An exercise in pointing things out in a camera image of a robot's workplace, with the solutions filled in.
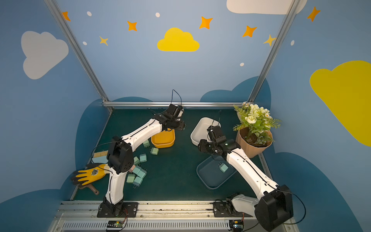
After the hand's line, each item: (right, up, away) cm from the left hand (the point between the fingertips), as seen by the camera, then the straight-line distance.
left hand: (182, 122), depth 93 cm
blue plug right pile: (-24, -31, -7) cm, 40 cm away
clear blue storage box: (+19, -30, -5) cm, 36 cm away
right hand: (+12, -13, -11) cm, 21 cm away
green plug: (-19, -19, +2) cm, 27 cm away
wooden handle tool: (-49, -39, -13) cm, 64 cm away
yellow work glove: (-54, -30, -10) cm, 62 cm away
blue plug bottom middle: (-26, -34, -11) cm, 45 cm away
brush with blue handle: (-56, -24, +4) cm, 61 cm away
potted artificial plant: (+41, -3, -13) cm, 43 cm away
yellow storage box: (-13, -12, +6) cm, 18 cm away
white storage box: (+13, -7, +17) cm, 22 cm away
